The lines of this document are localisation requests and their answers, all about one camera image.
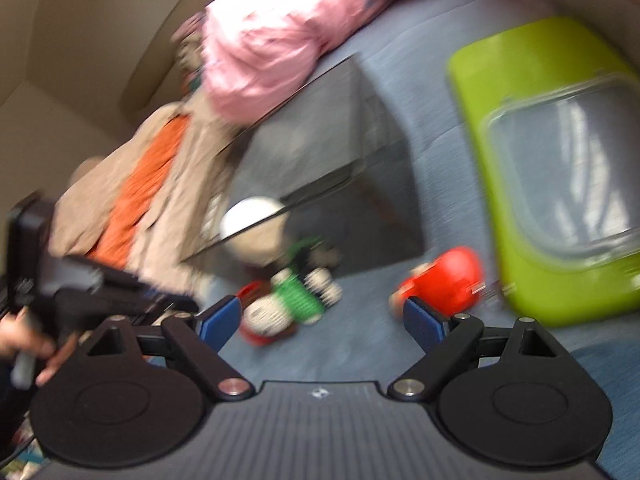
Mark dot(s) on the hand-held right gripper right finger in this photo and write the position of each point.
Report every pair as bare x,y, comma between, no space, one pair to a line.
423,324

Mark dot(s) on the clear acrylic box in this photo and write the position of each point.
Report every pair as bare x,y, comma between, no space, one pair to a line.
325,150

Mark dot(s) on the pink cloth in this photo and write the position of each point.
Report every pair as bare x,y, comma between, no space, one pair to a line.
270,35

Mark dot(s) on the person's left hand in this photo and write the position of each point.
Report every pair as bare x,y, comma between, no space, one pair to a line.
27,345

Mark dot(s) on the small patterned doll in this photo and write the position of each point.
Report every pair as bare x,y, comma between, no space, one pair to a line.
189,52

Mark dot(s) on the red round toy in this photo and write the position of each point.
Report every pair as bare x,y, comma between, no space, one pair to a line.
447,277

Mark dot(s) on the green plastic tray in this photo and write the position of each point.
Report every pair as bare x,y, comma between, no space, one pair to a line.
505,120

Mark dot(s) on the clear plastic container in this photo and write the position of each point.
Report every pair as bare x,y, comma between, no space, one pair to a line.
565,170

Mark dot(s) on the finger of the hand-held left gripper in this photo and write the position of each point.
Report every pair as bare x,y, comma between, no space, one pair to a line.
145,290

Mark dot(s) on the green white striped toy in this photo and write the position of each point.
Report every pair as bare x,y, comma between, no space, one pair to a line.
292,297

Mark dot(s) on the beige orange garment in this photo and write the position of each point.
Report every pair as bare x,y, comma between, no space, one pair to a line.
145,195

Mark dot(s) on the white round toy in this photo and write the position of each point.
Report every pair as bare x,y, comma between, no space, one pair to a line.
252,220

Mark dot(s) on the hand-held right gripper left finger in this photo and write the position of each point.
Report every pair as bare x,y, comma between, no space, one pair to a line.
219,321

